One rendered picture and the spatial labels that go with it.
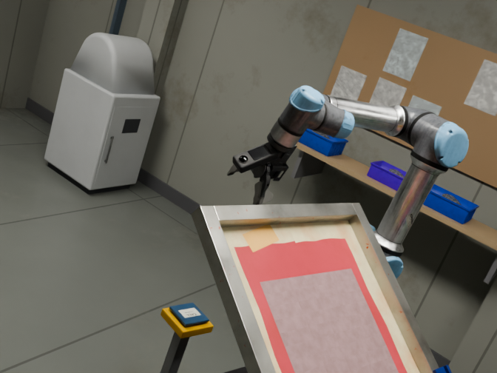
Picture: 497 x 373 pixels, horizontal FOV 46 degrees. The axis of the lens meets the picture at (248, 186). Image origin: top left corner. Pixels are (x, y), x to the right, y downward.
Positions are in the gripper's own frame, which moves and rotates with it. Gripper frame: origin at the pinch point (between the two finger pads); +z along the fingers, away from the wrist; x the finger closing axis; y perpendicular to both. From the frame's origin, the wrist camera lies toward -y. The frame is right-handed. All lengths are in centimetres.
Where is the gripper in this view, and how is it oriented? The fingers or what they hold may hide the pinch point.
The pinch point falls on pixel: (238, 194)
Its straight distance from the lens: 160.4
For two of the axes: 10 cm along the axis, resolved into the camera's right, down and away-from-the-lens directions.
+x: -4.9, -7.0, 5.2
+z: -4.9, 7.2, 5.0
